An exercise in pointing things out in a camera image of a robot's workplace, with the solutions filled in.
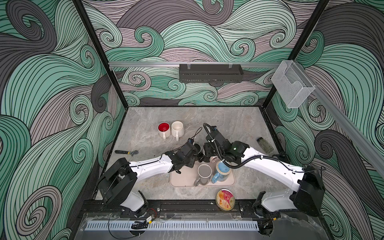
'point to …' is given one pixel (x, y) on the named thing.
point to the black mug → (197, 154)
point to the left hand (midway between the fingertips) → (192, 156)
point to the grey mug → (204, 171)
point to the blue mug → (222, 172)
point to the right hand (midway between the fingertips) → (206, 147)
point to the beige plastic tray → (187, 177)
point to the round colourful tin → (225, 199)
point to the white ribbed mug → (177, 130)
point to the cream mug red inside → (164, 129)
